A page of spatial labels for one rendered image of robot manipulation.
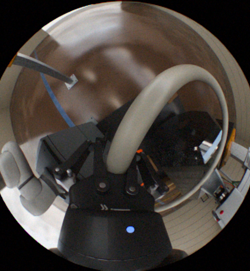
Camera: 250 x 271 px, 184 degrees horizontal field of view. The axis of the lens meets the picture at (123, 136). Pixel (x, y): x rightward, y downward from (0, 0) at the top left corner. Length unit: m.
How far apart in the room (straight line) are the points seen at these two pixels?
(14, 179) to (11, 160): 0.08
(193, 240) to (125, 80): 6.66
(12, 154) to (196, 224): 6.03
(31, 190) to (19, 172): 0.10
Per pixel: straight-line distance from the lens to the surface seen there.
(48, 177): 0.52
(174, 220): 5.84
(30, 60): 0.97
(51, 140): 0.49
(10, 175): 0.46
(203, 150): 0.57
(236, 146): 1.63
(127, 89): 1.08
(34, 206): 0.49
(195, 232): 5.85
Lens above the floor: 1.02
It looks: 74 degrees down
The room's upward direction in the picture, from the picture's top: 177 degrees clockwise
